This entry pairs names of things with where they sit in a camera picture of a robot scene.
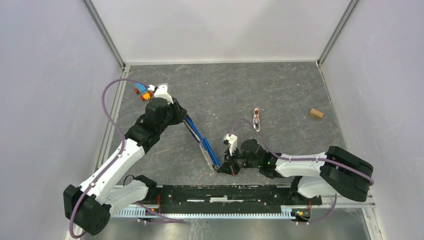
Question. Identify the colourful toy brick car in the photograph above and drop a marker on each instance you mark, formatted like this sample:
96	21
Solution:
142	91

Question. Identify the blue stapler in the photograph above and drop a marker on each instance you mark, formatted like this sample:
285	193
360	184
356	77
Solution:
203	143

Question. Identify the small wooden block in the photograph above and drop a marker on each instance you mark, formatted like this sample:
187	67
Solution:
316	114

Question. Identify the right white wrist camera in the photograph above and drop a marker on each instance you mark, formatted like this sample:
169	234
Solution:
231	140

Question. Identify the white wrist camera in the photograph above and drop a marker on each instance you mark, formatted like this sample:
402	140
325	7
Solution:
231	140
161	91

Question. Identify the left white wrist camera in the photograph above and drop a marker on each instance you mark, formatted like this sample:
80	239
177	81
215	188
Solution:
161	91

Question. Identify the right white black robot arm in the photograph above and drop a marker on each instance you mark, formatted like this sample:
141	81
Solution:
333	172

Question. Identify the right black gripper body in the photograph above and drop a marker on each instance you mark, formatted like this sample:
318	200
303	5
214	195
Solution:
237	161

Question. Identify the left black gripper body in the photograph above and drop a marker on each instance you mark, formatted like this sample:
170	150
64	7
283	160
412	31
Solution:
173	114

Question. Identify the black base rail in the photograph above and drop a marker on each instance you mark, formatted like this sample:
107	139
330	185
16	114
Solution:
223	199

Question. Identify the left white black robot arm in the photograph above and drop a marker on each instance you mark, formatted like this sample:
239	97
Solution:
91	204

